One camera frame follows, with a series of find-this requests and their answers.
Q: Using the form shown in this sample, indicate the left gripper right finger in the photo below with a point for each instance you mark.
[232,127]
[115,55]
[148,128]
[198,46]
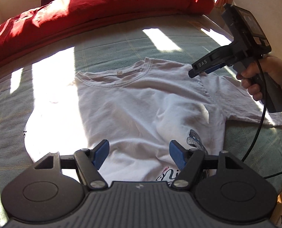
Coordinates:
[189,163]

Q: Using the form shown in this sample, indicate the white printed t-shirt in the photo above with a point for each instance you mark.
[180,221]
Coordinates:
[139,109]

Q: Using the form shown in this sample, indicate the person right hand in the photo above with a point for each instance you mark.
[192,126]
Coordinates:
[270,65]

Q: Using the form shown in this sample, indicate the green plaid bed blanket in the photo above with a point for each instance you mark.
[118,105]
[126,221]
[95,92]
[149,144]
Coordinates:
[239,184]

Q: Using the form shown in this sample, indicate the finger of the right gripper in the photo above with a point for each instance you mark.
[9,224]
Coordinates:
[216,67]
[221,55]

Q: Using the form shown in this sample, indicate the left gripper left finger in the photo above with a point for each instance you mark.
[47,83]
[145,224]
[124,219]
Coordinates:
[88,162]

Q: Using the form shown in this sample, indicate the red duvet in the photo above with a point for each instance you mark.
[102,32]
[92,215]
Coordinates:
[60,19]

